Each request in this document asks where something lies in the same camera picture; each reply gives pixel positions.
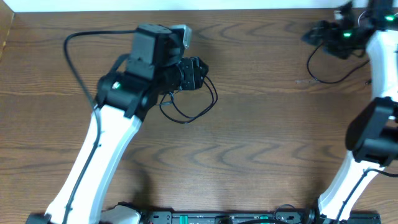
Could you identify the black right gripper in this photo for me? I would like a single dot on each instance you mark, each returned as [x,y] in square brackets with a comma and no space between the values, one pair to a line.
[330,28]

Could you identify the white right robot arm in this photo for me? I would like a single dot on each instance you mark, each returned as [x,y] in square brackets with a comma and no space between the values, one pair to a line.
[371,144]

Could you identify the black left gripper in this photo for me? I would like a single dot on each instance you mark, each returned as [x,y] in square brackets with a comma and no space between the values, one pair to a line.
[193,73]

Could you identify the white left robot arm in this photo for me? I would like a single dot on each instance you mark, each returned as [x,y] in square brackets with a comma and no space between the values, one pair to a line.
[155,68]

